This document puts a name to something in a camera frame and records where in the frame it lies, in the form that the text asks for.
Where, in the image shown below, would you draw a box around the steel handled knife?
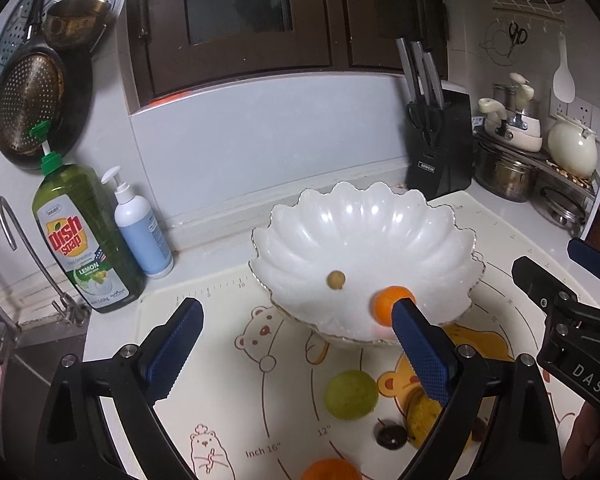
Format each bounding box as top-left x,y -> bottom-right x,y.
422,50 -> 448,111
411,41 -> 436,108
395,36 -> 423,106

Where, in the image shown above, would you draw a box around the person's right hand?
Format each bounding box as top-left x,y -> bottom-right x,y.
562,400 -> 600,480

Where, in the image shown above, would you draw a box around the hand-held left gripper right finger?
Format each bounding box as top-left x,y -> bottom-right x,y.
391,298 -> 566,480

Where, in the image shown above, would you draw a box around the black knife block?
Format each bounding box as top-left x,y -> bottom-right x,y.
405,87 -> 473,201

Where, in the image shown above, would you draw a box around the black perforated strainer pan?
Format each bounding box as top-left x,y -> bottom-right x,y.
0,0 -> 93,171

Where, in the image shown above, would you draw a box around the small orange mandarin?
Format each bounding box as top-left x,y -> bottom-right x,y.
371,285 -> 417,328

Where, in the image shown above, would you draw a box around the white rice paddle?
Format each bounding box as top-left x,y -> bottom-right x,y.
552,32 -> 576,103

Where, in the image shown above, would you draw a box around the brass pot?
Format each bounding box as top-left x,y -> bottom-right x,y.
41,0 -> 118,53

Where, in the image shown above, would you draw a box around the large orange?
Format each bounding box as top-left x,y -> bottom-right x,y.
300,457 -> 363,480

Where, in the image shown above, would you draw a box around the dark grape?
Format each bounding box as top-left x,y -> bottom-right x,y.
376,422 -> 408,450

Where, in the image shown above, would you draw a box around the dark wooden window frame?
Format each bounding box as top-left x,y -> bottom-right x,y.
115,0 -> 448,116

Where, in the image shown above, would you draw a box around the green round fruit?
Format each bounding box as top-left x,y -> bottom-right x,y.
324,370 -> 379,421

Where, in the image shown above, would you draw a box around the white scalloped bowl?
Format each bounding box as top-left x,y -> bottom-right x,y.
248,181 -> 485,346

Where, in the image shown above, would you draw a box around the white blue pump bottle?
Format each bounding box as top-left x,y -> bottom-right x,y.
101,166 -> 174,279

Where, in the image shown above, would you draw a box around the yellow mango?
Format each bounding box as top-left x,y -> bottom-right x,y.
405,387 -> 443,448

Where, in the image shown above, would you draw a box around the green dish soap bottle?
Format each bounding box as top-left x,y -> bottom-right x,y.
28,121 -> 148,314

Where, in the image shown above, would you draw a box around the bear print pastry mat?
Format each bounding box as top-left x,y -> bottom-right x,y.
135,195 -> 600,480

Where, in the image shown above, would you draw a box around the steel sink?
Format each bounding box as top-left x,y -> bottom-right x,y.
0,327 -> 88,461

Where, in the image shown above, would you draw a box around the glass pot lid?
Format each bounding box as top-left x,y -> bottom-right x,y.
539,186 -> 588,233

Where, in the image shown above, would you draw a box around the steel faucet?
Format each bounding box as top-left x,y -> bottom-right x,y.
0,195 -> 92,356

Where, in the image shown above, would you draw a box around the steel cooking pot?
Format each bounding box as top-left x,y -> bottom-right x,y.
472,135 -> 543,204

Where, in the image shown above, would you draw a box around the black hanging scissors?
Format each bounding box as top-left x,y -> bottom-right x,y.
505,21 -> 528,58

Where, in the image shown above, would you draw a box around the cream ceramic condiment set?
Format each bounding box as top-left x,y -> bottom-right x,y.
477,72 -> 545,153

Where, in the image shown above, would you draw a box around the steel corner rack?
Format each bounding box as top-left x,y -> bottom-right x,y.
472,125 -> 600,238

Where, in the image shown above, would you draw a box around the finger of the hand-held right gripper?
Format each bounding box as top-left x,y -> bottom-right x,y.
567,238 -> 600,286
511,256 -> 578,317

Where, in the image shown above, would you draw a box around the white ceramic teapot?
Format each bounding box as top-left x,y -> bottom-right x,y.
547,113 -> 599,179

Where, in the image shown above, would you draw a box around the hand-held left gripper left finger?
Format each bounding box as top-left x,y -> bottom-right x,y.
34,297 -> 204,480

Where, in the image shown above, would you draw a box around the black kitchen scissors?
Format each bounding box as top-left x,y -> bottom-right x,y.
407,101 -> 446,148

